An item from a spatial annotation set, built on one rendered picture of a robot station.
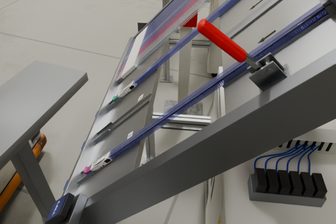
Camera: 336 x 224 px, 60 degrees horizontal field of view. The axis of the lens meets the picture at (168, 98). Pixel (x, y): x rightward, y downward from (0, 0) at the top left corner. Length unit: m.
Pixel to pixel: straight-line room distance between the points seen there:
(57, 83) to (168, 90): 1.01
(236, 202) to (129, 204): 0.32
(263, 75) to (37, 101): 0.85
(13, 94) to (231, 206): 0.80
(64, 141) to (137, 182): 1.34
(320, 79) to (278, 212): 0.48
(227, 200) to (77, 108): 1.37
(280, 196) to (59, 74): 0.84
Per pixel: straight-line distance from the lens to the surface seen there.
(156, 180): 0.41
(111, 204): 0.49
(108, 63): 2.29
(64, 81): 1.12
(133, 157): 0.49
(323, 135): 0.87
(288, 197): 0.73
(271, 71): 0.32
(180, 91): 1.63
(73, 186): 0.63
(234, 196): 0.73
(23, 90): 1.13
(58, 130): 1.81
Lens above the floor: 1.23
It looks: 40 degrees down
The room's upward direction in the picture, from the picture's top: straight up
